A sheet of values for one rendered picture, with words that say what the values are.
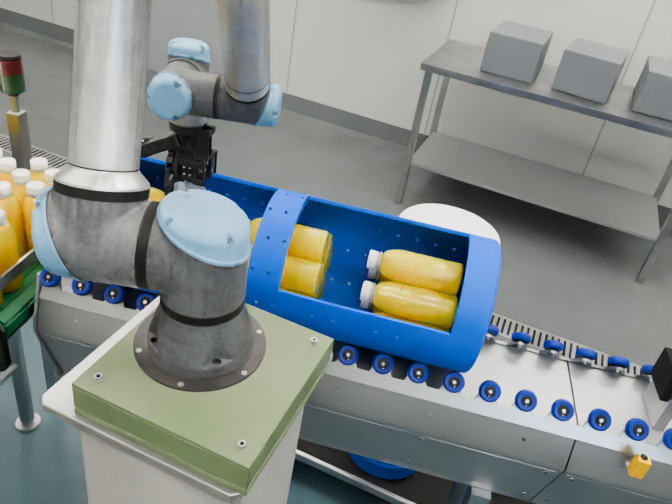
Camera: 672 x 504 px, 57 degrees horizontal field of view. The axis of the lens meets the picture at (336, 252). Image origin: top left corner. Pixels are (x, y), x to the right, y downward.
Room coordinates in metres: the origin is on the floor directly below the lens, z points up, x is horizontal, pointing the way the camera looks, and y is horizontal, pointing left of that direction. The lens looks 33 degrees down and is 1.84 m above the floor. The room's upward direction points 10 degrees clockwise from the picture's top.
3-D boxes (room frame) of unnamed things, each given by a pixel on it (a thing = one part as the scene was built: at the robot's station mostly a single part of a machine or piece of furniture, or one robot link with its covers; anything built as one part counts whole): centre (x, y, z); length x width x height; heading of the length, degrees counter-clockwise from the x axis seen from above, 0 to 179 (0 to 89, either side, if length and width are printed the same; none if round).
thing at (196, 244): (0.66, 0.18, 1.38); 0.13 x 0.12 x 0.14; 93
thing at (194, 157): (1.11, 0.32, 1.29); 0.09 x 0.08 x 0.12; 84
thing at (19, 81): (1.54, 0.94, 1.18); 0.06 x 0.06 x 0.05
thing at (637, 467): (0.88, -0.67, 0.92); 0.08 x 0.03 x 0.05; 174
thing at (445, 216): (1.45, -0.29, 1.03); 0.28 x 0.28 x 0.01
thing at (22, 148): (1.54, 0.94, 0.55); 0.04 x 0.04 x 1.10; 84
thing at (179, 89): (1.01, 0.31, 1.45); 0.11 x 0.11 x 0.08; 3
